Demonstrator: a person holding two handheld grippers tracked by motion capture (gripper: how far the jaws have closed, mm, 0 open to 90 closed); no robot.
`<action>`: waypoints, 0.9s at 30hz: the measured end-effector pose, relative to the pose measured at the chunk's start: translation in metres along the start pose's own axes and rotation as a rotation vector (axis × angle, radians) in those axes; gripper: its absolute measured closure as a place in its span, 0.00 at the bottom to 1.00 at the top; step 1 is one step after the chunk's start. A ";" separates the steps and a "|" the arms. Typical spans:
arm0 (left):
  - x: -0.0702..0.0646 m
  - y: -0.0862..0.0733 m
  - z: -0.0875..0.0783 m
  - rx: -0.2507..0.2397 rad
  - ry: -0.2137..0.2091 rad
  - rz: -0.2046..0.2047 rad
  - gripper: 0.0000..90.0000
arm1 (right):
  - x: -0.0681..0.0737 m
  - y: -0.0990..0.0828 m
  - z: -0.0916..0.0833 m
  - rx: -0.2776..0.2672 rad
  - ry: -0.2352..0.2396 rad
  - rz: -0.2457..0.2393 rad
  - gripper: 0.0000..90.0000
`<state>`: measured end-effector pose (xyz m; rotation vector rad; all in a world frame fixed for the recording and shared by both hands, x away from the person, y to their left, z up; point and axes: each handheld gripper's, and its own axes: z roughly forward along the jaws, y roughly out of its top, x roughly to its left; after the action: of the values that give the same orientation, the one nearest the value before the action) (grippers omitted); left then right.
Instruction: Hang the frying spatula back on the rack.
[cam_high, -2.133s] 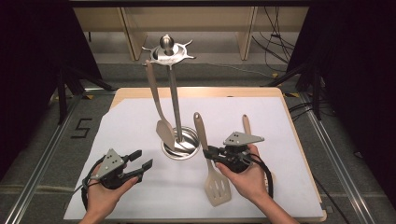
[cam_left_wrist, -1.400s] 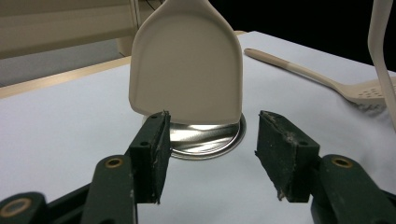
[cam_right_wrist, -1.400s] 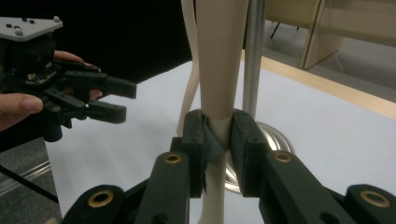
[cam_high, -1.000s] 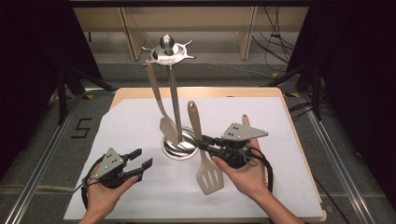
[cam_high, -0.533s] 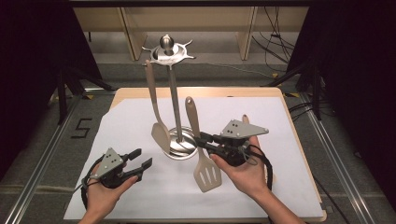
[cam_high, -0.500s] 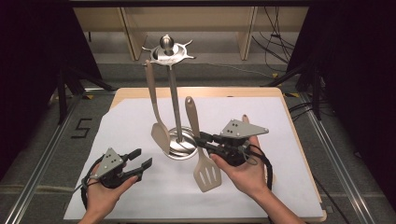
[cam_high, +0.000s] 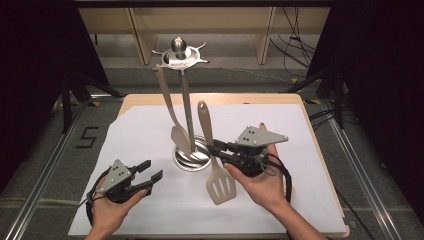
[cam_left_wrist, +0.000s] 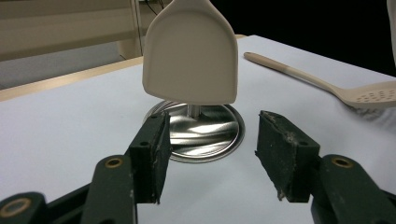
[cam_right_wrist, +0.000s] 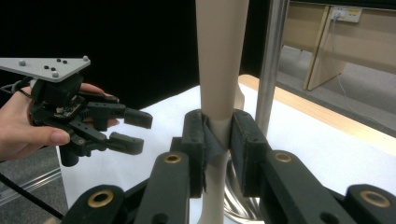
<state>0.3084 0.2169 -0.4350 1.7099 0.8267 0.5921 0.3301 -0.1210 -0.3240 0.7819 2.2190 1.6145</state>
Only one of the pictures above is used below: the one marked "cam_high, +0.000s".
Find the black metal stand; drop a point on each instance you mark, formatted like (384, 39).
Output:
(339, 100)
(66, 100)

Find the beige slotted spatula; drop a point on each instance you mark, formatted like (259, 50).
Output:
(205, 120)

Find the dark curtain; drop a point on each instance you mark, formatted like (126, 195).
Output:
(33, 83)
(383, 83)

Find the white paper sheet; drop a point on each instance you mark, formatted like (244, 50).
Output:
(186, 213)

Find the metal floor rail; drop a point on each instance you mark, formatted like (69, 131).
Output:
(363, 173)
(40, 186)

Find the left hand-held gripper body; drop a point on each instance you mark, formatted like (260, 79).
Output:
(116, 173)

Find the person's left hand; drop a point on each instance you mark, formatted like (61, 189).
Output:
(106, 213)

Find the metal utensil rack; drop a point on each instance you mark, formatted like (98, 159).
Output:
(173, 58)

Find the wooden shelf unit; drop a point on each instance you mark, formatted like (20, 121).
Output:
(200, 20)

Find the beige solid spatula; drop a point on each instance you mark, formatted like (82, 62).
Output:
(180, 136)

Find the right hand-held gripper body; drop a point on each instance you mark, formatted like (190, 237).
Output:
(256, 136)

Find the person's right hand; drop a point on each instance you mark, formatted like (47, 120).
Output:
(263, 188)

